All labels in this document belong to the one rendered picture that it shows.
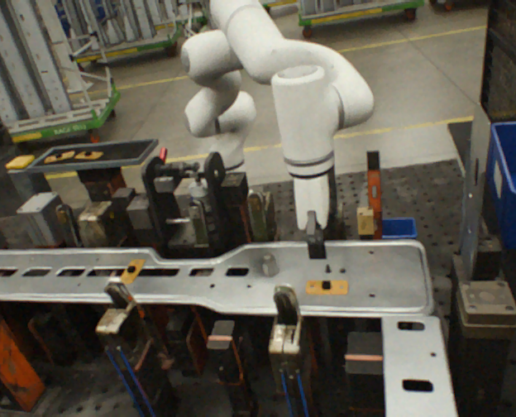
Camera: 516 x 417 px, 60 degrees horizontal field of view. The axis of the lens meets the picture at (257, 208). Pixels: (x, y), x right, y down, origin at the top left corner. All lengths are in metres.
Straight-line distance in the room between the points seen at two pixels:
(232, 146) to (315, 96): 0.83
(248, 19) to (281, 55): 0.11
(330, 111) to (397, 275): 0.40
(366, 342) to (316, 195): 0.29
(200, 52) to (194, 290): 0.53
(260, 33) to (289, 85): 0.18
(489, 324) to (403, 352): 0.14
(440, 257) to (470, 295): 0.64
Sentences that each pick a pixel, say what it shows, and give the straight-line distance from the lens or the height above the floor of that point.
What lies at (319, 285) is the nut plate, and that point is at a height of 1.00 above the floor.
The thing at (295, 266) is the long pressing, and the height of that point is 1.00.
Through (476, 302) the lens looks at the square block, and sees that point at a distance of 0.82.
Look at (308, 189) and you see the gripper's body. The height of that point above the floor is 1.26.
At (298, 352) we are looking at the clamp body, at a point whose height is 1.03.
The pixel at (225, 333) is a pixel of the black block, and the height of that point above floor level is 0.99.
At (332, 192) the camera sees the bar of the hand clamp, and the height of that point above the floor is 1.11.
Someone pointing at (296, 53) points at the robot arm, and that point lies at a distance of 0.79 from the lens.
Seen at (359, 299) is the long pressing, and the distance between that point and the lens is 0.90.
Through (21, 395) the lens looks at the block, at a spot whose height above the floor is 0.78.
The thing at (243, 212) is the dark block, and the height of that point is 1.04.
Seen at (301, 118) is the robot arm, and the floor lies 1.38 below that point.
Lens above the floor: 1.63
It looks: 32 degrees down
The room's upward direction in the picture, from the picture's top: 12 degrees counter-clockwise
